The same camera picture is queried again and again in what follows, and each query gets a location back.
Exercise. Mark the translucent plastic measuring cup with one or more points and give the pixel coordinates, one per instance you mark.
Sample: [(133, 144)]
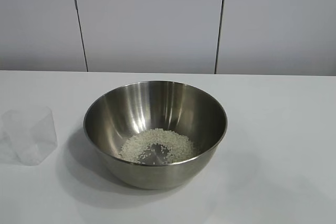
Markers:
[(34, 134)]

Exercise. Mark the stainless steel mixing bowl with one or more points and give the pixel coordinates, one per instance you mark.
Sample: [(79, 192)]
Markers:
[(157, 108)]

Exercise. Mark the white rice grains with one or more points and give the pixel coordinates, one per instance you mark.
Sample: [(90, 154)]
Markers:
[(131, 148)]

